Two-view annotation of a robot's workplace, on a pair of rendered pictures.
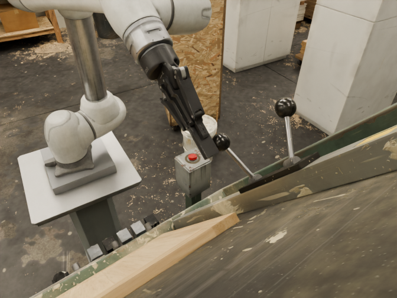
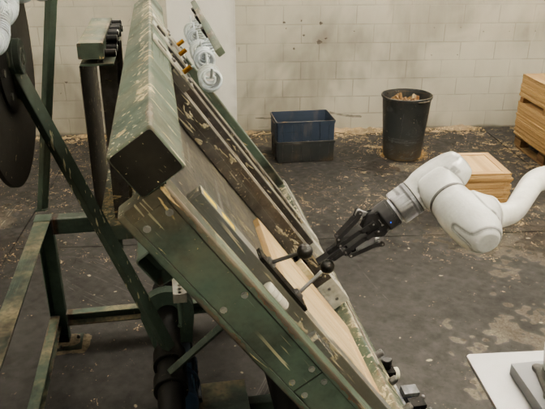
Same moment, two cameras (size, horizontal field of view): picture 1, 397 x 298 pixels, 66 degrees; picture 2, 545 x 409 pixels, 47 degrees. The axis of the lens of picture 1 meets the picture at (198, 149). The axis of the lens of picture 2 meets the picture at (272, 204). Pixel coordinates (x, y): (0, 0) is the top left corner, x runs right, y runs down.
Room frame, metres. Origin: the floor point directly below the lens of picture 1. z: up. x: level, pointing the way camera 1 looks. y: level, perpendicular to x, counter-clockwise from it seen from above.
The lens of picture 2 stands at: (0.97, -1.36, 2.23)
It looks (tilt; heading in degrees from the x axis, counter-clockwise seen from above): 24 degrees down; 116
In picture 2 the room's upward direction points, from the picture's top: straight up
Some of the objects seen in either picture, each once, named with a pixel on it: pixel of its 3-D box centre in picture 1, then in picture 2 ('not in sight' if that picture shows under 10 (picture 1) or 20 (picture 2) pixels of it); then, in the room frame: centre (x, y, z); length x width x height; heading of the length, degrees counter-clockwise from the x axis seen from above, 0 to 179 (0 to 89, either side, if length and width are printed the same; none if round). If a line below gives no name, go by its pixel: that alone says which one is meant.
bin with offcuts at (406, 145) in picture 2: not in sight; (404, 125); (-0.59, 4.83, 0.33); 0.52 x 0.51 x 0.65; 121
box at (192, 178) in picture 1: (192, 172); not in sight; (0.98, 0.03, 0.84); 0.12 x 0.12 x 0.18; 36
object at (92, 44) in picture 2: not in sight; (111, 123); (-0.94, 0.84, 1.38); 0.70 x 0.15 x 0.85; 126
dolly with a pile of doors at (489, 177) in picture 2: not in sight; (465, 183); (0.24, 3.82, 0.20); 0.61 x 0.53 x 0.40; 121
